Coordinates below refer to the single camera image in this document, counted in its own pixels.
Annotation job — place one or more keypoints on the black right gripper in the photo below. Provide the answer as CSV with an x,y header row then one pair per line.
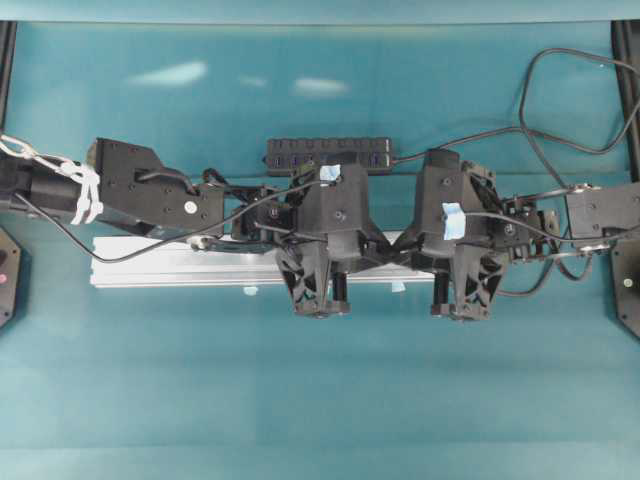
x,y
501,231

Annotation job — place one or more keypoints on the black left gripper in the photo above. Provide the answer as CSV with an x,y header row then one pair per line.
x,y
314,268

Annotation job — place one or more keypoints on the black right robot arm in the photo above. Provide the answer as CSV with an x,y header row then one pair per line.
x,y
591,219

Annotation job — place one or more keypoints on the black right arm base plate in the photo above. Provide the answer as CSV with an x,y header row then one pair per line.
x,y
625,280

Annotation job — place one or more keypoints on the silver aluminium extrusion rail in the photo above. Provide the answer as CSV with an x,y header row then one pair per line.
x,y
177,265

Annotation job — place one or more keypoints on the black frame rail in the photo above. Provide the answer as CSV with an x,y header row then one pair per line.
x,y
625,48

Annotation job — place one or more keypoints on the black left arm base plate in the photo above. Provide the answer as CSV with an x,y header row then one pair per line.
x,y
10,272

